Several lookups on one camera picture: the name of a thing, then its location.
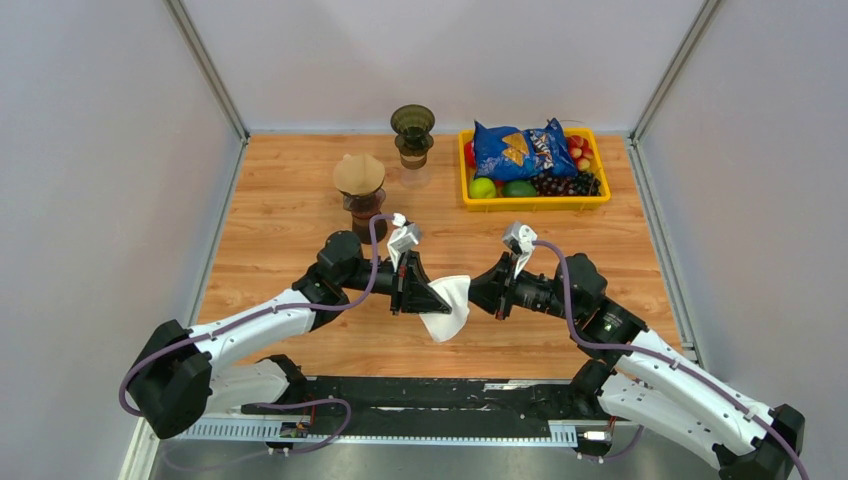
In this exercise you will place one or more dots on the red fruit in bin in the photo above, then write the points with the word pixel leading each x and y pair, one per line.
pixel 469 155

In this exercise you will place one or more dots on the dark purple grape bunch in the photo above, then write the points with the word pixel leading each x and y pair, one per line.
pixel 584 184

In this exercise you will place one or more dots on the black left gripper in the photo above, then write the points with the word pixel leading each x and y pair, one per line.
pixel 410 288

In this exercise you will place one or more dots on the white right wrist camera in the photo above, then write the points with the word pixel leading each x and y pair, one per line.
pixel 519 238

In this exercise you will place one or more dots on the brown paper coffee filter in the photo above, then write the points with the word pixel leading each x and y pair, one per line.
pixel 358 175

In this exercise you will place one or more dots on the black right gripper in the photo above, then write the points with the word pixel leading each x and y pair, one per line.
pixel 494 290

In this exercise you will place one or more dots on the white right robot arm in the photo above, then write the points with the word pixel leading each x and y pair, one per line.
pixel 632 373

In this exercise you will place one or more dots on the clear glass with brown sleeve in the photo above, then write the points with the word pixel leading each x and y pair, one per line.
pixel 414 173

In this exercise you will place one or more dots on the yellow-green lime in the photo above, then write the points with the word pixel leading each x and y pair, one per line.
pixel 482 188

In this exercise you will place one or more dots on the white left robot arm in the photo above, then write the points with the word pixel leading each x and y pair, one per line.
pixel 182 373

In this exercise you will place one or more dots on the red-black coffee carafe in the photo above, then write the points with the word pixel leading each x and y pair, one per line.
pixel 362 209

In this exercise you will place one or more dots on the dark green lime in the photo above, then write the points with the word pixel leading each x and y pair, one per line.
pixel 519 189

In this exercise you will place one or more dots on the yellow plastic bin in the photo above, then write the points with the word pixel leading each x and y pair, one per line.
pixel 538 203

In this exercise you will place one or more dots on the white paper sheet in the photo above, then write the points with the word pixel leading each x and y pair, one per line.
pixel 442 327

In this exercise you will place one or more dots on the blue chips bag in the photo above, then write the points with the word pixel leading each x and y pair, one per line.
pixel 507 153

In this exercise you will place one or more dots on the aluminium frame rail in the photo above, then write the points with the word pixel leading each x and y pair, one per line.
pixel 273 433

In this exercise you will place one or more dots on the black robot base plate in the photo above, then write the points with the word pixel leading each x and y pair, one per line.
pixel 437 407

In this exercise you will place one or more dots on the red-yellow small fruits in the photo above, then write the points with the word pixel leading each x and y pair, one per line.
pixel 581 152

